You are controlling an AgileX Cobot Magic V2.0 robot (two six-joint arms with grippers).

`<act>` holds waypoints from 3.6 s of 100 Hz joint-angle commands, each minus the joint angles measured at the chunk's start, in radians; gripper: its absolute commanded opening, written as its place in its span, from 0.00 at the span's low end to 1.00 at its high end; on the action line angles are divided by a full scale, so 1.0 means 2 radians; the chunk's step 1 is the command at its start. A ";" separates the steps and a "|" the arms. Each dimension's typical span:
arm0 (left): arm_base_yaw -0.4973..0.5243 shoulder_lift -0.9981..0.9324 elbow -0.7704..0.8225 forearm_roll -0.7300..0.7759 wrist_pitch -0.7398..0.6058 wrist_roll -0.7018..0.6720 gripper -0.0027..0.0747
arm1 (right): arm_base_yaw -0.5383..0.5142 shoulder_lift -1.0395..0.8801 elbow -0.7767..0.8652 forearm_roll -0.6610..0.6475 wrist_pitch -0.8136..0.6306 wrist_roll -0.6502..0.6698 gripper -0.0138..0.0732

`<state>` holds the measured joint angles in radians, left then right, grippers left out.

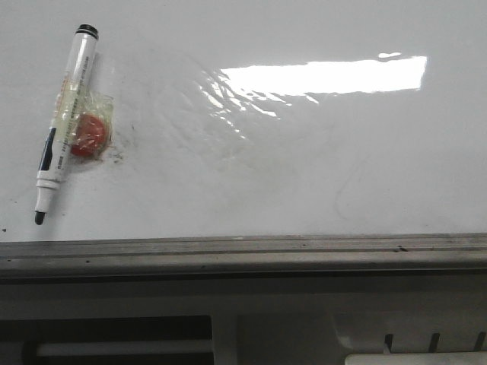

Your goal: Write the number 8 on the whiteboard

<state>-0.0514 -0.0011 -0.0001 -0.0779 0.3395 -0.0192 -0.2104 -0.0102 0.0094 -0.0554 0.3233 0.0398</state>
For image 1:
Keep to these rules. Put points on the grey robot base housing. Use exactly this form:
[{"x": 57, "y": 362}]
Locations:
[{"x": 332, "y": 320}]

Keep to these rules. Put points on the white whiteboard marker pen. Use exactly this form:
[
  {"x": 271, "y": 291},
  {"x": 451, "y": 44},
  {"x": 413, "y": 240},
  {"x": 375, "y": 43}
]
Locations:
[{"x": 63, "y": 125}]

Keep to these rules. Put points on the white whiteboard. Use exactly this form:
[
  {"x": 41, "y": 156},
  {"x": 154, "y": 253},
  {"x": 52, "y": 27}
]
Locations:
[{"x": 235, "y": 118}]

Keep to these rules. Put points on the red round magnet taped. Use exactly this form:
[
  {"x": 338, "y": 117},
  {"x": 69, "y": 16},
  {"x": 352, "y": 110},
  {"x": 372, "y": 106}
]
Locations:
[{"x": 91, "y": 136}]

